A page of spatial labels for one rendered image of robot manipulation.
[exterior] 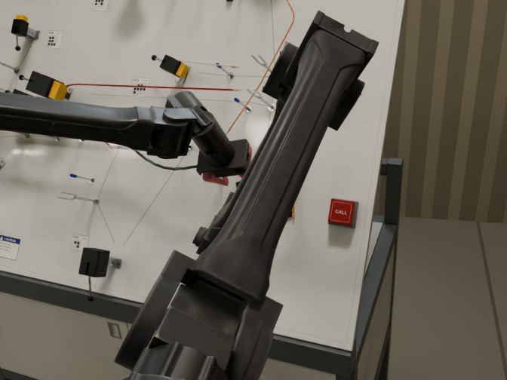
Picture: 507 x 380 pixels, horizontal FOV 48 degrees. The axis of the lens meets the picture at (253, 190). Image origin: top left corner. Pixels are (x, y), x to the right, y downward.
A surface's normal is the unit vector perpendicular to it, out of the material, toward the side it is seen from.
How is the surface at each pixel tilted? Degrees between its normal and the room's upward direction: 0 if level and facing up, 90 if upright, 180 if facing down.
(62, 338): 90
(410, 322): 0
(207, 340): 28
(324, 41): 38
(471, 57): 90
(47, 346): 90
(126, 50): 53
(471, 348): 0
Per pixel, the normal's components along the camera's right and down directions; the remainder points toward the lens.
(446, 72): -0.22, 0.50
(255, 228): 0.26, -0.44
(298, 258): -0.33, -0.12
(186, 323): 0.40, -0.73
